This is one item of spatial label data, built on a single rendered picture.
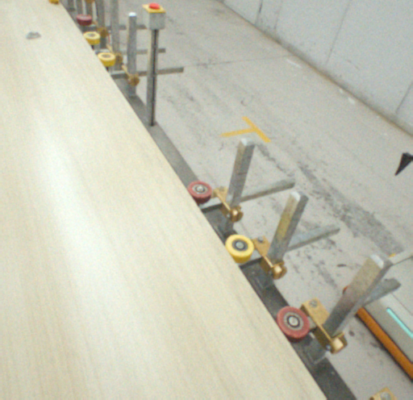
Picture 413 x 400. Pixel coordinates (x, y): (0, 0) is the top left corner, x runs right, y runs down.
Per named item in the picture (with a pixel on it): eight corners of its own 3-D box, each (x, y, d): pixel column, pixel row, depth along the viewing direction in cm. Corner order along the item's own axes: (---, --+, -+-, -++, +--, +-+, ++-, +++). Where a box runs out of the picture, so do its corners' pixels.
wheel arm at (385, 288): (387, 283, 117) (394, 275, 114) (396, 292, 115) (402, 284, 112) (272, 338, 99) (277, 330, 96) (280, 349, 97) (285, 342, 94)
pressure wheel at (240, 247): (227, 282, 110) (233, 258, 103) (215, 260, 115) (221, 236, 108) (250, 275, 113) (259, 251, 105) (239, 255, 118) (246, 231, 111)
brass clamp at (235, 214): (224, 195, 139) (227, 185, 136) (243, 220, 131) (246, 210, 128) (210, 198, 137) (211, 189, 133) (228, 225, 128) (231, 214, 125)
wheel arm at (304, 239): (331, 228, 133) (335, 220, 130) (337, 235, 131) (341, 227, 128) (224, 267, 115) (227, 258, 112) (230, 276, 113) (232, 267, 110)
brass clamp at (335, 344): (311, 306, 108) (318, 295, 104) (345, 349, 99) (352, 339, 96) (294, 313, 105) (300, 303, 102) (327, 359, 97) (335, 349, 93)
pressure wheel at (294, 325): (286, 364, 95) (300, 343, 87) (260, 342, 98) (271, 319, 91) (302, 342, 100) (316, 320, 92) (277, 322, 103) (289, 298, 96)
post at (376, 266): (310, 352, 112) (382, 247, 79) (318, 363, 110) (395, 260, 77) (300, 356, 110) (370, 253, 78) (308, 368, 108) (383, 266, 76)
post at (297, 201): (259, 290, 130) (302, 187, 98) (265, 299, 128) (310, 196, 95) (251, 294, 128) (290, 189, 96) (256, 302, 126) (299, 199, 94)
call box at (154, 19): (158, 24, 157) (159, 4, 152) (164, 31, 153) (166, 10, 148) (142, 25, 154) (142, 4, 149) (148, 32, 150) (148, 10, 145)
